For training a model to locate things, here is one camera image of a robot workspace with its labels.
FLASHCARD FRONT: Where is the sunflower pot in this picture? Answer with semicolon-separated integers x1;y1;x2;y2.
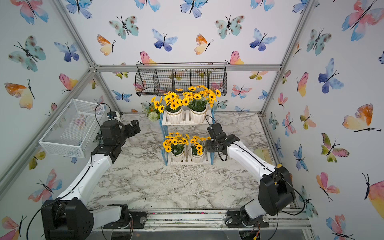
190;136;212;164
182;85;222;124
151;92;190;124
163;132;190;163

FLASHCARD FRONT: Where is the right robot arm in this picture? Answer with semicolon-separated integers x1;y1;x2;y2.
206;123;296;227

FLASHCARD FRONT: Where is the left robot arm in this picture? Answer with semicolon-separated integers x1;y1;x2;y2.
41;119;141;240

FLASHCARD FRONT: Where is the mixed flower pot behind shelf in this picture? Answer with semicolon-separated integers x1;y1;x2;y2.
141;101;161;130

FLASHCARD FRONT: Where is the blue white wooden shelf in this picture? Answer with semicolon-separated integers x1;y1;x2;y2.
159;108;215;166

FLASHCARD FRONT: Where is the green hand brush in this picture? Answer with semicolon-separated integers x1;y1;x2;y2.
254;148;274;165

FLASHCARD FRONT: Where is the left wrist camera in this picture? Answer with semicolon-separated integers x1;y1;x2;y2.
107;112;119;120

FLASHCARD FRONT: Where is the white mesh wall basket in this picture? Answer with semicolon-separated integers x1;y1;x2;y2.
39;99;105;158

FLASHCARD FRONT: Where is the black wire wall basket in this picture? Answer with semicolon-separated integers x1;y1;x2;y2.
134;62;228;97

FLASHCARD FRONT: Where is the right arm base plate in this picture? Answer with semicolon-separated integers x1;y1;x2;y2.
225;211;269;228

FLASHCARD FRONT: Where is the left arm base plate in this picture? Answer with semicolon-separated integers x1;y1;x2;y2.
103;212;148;230

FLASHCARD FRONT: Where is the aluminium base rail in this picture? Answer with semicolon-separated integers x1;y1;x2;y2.
92;208;313;232

